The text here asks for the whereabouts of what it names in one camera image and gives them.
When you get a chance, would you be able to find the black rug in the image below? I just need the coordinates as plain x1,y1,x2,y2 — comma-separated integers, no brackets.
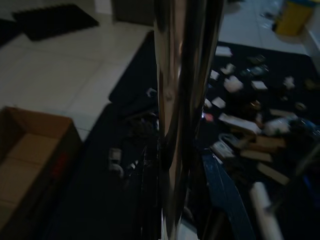
41,29,320,240
0,18,24,48

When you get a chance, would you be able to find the brown cardboard piece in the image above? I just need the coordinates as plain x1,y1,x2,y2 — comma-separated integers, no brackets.
256,161,291,186

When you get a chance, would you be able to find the white paper roll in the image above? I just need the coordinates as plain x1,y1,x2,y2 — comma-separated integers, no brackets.
249,181,274,210

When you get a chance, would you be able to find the open brown cardboard box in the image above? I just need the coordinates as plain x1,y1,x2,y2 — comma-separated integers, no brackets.
0,106,84,240

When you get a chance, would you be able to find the grey cabinet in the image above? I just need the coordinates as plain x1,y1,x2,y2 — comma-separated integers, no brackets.
111,0,157,26

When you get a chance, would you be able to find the white crumpled tissue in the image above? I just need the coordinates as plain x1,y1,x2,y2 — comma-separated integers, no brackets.
283,75,296,90

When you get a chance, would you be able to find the long white box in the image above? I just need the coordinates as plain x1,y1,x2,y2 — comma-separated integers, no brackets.
214,45,234,58

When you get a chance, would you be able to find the white crumpled plastic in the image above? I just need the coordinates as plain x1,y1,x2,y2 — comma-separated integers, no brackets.
223,74,245,93

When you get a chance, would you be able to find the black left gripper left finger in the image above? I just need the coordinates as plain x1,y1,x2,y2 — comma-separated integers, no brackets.
129,143,163,240

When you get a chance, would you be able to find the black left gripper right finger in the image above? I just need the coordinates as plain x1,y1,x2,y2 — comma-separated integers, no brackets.
189,149,253,240

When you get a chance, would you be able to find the white flat carton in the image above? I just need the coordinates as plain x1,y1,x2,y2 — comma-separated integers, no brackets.
218,113,263,134

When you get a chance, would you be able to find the yellow bin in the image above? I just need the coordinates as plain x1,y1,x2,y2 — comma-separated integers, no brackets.
271,0,319,36

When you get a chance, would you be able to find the black foam mat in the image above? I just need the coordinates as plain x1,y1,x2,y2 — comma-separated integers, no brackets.
11,3,100,41

